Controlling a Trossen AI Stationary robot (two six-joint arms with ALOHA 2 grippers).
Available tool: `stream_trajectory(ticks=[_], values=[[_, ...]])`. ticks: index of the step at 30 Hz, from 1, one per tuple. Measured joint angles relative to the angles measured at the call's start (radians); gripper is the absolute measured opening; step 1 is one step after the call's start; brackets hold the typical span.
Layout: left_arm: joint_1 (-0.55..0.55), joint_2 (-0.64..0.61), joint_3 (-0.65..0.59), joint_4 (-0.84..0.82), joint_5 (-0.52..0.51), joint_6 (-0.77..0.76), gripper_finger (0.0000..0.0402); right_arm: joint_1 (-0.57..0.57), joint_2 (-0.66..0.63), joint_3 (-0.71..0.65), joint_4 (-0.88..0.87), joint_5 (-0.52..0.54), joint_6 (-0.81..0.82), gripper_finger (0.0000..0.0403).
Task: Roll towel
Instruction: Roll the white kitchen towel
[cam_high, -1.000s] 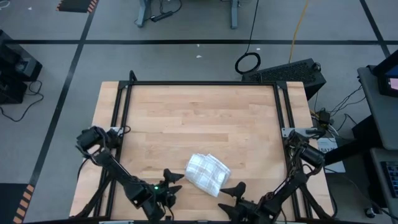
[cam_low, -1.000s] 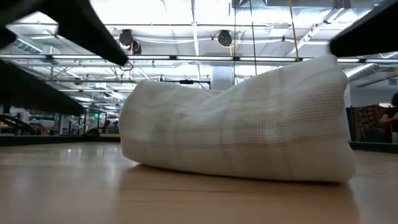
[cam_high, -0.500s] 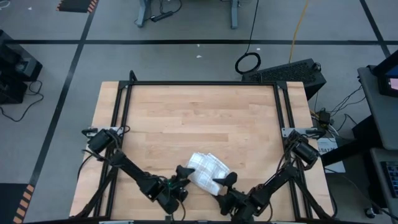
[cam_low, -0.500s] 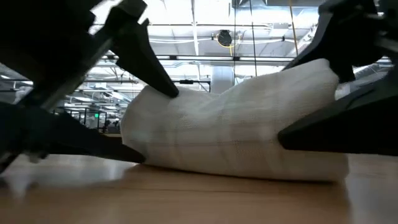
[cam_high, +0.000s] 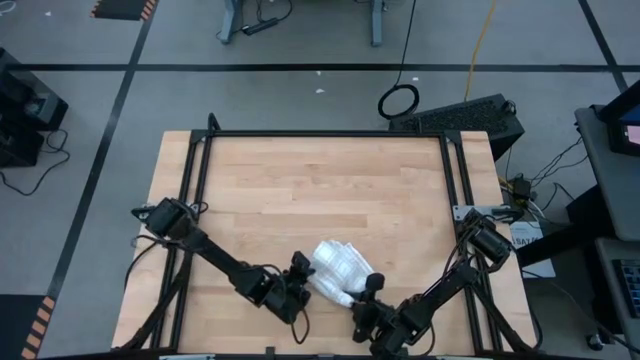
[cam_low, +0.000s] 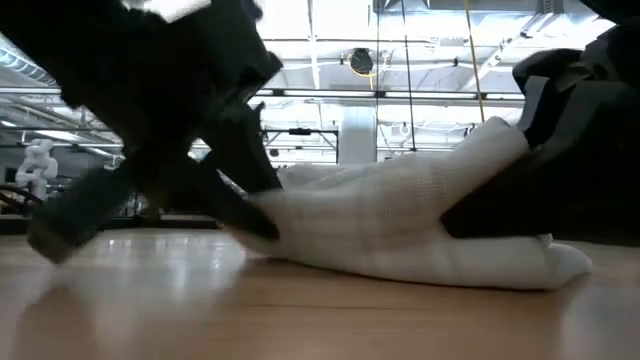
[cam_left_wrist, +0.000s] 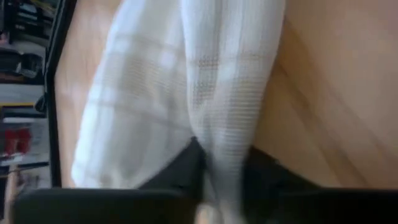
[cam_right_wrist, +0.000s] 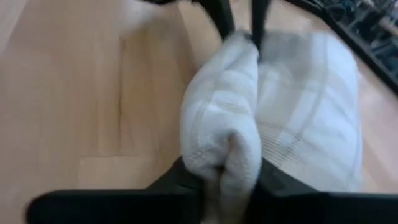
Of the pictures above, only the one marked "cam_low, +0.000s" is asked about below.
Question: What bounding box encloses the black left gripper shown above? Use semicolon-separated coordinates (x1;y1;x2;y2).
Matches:
27;0;284;264

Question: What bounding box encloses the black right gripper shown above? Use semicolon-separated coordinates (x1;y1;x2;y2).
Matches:
442;24;640;244

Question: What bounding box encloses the white beige plaid towel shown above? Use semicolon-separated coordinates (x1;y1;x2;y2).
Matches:
224;117;594;291

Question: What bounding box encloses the black curved hoop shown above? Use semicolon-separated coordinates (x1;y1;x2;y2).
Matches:
0;183;44;212

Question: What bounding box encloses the black overhead gantry frame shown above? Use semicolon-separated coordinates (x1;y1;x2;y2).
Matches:
262;127;340;165

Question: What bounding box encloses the yellow hanging cable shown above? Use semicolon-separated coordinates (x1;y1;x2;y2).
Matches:
463;0;486;124

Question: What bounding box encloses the black hanging cable with coil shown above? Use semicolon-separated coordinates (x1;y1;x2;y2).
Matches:
400;0;418;152

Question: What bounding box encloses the black ceiling cable reel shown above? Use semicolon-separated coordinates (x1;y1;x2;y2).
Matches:
348;47;375;76

